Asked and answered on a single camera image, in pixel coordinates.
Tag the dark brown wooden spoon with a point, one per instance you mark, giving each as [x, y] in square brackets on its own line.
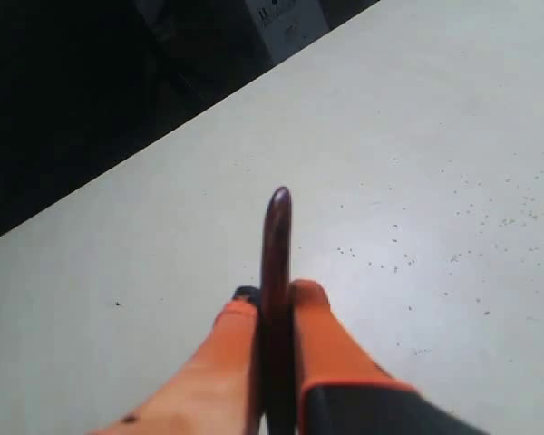
[278, 375]

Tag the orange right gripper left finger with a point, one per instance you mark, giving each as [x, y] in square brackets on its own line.
[217, 390]

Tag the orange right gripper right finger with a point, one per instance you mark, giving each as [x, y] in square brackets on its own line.
[340, 389]

